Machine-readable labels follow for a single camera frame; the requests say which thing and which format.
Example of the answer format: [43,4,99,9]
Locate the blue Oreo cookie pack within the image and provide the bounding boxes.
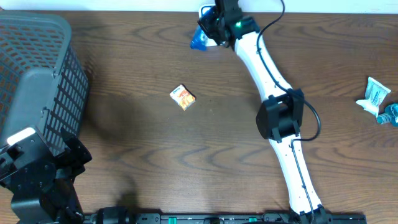
[190,6,218,52]

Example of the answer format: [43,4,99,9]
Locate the mint green wipes pack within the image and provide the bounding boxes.
[356,77,391,118]

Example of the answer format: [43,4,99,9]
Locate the teal mouthwash bottle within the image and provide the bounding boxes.
[376,103,397,127]

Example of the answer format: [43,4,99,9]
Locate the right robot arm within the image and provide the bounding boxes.
[198,0,332,223]

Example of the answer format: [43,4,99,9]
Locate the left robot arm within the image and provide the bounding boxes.
[1,126,135,224]

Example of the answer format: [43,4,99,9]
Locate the grey plastic shopping basket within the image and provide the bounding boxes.
[1,11,89,156]

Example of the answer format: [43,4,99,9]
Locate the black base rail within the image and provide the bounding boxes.
[83,212,368,224]

